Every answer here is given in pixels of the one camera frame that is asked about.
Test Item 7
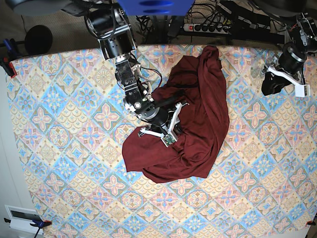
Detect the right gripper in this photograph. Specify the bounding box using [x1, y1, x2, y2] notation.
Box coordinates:
[123, 95, 180, 131]

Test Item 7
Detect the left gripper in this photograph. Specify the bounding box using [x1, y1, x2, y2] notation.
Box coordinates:
[261, 42, 307, 96]

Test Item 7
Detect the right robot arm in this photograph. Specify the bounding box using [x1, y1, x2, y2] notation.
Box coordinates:
[85, 4, 180, 135]

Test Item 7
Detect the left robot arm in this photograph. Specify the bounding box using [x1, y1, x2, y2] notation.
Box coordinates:
[262, 12, 317, 98]

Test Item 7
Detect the patterned tablecloth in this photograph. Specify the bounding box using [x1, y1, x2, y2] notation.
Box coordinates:
[6, 46, 317, 238]

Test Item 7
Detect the white power strip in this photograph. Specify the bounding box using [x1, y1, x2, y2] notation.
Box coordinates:
[183, 23, 229, 34]

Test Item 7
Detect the orange clamp lower right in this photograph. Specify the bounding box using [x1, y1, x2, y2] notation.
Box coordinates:
[306, 221, 316, 226]

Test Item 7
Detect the orange black clamp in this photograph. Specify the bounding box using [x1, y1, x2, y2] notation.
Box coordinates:
[0, 58, 17, 78]

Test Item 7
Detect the blue clamp lower left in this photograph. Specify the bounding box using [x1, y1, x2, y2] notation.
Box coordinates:
[4, 218, 52, 238]

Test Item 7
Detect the tangle of black cables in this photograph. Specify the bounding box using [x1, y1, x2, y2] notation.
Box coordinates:
[135, 14, 184, 45]

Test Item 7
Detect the blue plastic mount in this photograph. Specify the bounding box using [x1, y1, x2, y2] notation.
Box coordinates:
[117, 0, 195, 16]

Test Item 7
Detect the blue handled clamp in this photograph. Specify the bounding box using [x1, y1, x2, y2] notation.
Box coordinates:
[3, 38, 18, 54]

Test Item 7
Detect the white wall box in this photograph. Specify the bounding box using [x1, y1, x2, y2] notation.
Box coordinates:
[5, 205, 41, 234]

